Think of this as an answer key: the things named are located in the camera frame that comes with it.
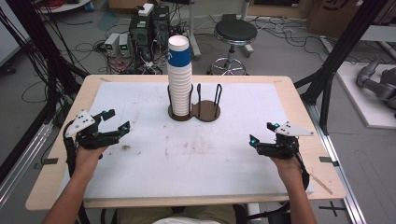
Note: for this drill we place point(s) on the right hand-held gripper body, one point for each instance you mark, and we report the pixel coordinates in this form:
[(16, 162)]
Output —
[(291, 130)]

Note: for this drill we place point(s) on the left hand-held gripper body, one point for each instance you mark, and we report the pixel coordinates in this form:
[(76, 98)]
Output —
[(81, 124)]

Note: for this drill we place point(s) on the brown cup holder rack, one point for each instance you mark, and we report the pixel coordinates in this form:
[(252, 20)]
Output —
[(205, 111)]

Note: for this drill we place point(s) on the stack of white paper cups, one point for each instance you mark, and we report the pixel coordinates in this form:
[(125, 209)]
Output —
[(180, 90)]

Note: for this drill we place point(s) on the blue banded paper cup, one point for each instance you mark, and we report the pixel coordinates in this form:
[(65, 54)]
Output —
[(179, 57)]

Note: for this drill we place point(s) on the person's left hand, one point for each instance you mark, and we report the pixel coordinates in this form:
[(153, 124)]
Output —
[(88, 157)]

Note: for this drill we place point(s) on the person's right hand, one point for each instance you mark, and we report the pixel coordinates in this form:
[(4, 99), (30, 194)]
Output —
[(288, 166)]

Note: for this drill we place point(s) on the wooden table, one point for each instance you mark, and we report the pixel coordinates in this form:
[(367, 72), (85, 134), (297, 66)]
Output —
[(314, 149)]

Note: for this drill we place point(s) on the white table mat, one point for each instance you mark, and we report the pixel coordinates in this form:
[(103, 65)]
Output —
[(218, 155)]

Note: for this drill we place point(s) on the thin wooden stick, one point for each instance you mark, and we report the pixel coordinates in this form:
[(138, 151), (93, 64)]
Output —
[(321, 184)]

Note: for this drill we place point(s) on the grey power supply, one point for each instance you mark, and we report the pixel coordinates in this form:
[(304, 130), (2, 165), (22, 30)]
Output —
[(111, 43), (124, 43)]

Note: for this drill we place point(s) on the white floor board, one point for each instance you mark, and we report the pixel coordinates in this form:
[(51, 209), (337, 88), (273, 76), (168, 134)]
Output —
[(358, 99)]

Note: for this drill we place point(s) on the black computer tower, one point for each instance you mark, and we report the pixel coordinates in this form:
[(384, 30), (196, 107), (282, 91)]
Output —
[(162, 25), (141, 34)]

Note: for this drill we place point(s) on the person's khaki pants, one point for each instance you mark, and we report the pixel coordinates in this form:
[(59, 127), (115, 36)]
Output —
[(140, 216)]

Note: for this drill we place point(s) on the black round stool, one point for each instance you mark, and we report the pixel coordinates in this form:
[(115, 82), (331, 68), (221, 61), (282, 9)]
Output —
[(235, 31)]

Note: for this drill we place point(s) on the white box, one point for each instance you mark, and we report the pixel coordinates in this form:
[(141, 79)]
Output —
[(145, 9)]

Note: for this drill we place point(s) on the cardboard box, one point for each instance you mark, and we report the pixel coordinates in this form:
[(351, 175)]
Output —
[(333, 15)]

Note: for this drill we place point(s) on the aluminium rail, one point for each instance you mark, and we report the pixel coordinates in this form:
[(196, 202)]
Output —
[(21, 168), (336, 161)]

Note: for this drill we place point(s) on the black metal frame post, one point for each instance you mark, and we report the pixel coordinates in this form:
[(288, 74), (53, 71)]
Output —
[(339, 53)]

